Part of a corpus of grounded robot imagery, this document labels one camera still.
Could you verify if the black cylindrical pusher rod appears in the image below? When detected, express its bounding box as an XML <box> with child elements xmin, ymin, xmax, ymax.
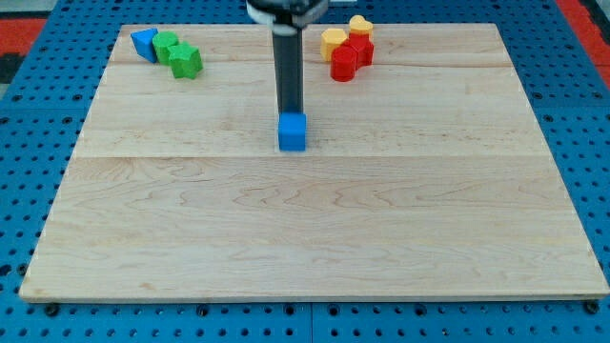
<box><xmin>272</xmin><ymin>29</ymin><xmax>304</xmax><ymax>113</ymax></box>

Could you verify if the blue cube block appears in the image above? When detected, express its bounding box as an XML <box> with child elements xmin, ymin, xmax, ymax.
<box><xmin>277</xmin><ymin>112</ymin><xmax>307</xmax><ymax>151</ymax></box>

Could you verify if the blue triangle block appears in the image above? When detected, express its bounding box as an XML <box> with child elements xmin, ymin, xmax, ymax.
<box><xmin>131</xmin><ymin>28</ymin><xmax>158</xmax><ymax>63</ymax></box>

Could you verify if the yellow hexagon block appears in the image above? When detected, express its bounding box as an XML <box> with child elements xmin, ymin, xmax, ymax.
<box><xmin>320</xmin><ymin>28</ymin><xmax>348</xmax><ymax>62</ymax></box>

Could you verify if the red cylinder block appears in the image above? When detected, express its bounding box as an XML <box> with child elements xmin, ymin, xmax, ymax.
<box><xmin>330</xmin><ymin>46</ymin><xmax>357</xmax><ymax>82</ymax></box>

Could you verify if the yellow heart block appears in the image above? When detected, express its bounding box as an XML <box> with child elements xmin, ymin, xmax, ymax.
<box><xmin>349</xmin><ymin>14</ymin><xmax>374</xmax><ymax>35</ymax></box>

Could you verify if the red star block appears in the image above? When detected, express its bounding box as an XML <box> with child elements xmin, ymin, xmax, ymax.
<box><xmin>342</xmin><ymin>33</ymin><xmax>375</xmax><ymax>69</ymax></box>

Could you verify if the green star block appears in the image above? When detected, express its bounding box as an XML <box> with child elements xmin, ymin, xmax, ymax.
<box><xmin>169</xmin><ymin>41</ymin><xmax>203</xmax><ymax>79</ymax></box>

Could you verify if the green cylinder block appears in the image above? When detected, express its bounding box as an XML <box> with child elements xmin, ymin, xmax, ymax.
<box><xmin>152</xmin><ymin>30</ymin><xmax>179</xmax><ymax>66</ymax></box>

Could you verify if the light wooden board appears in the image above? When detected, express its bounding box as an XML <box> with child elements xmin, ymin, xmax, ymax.
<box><xmin>19</xmin><ymin>24</ymin><xmax>609</xmax><ymax>303</ymax></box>

